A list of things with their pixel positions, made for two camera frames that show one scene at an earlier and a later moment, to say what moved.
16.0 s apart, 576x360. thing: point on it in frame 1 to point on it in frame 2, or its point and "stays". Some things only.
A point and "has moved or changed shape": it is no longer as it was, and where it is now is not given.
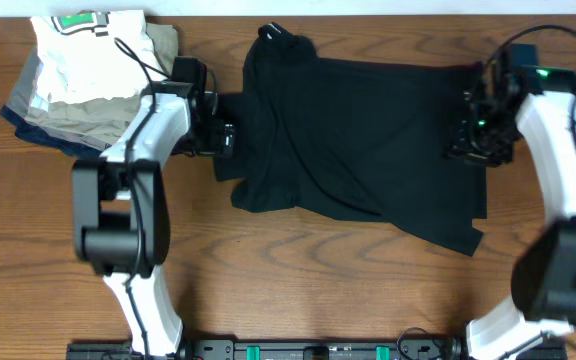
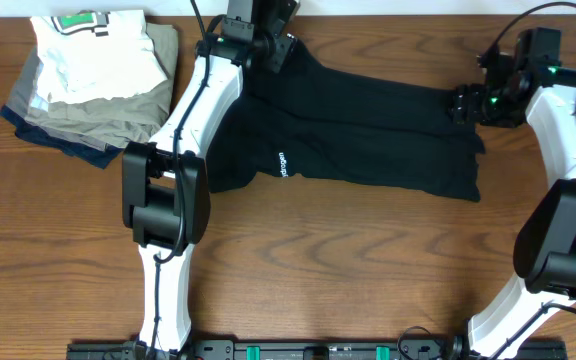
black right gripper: (459, 146) to (465, 99)
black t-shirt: (356, 140) has moved or changed shape
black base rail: (298, 349) stays
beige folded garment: (95, 121) stays
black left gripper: (215, 147) to (283, 49)
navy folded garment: (52, 138) stays
